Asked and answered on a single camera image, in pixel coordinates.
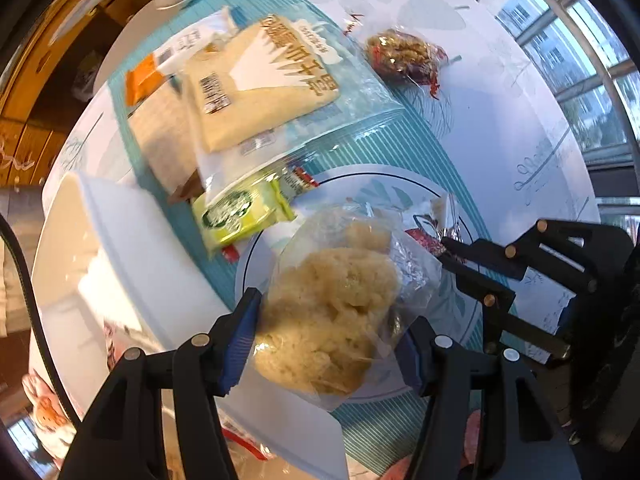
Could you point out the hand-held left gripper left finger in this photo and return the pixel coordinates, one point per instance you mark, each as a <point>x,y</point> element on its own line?
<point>240,340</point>

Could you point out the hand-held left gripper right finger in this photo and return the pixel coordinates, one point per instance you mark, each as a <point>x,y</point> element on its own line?
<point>417,360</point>

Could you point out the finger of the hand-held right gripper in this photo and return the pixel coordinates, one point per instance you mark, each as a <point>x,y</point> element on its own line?
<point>500,255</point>
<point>492,305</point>

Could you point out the small red snack packet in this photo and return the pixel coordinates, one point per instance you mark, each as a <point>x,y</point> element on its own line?
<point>425,240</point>

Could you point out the clear puffed snack packet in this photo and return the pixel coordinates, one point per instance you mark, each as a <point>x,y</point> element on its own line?
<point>320,310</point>

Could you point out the small green pastry packet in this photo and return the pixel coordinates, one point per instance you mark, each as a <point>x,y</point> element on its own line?
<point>235,215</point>

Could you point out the white plastic organizer tray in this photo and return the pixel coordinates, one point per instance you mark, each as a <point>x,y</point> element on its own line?
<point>125,260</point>

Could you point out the white cracker packet brown end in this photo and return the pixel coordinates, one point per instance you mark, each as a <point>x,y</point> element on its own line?
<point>160,130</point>

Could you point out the triangle cake clear packet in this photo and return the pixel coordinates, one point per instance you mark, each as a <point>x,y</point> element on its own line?
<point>265,85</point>

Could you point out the orange and white snack packet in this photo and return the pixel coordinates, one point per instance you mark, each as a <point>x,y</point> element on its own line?
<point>142,80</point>

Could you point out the metal window grille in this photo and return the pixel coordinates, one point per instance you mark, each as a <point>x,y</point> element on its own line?
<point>615,157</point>

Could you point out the cartoon print cloth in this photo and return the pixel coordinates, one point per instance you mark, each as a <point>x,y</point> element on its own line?
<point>47,405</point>

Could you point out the walnut date clear packet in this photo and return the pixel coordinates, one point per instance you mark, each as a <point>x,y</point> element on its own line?
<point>400,52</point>

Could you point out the wooden desk with drawers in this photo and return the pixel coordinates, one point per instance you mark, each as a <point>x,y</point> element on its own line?
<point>35,135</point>

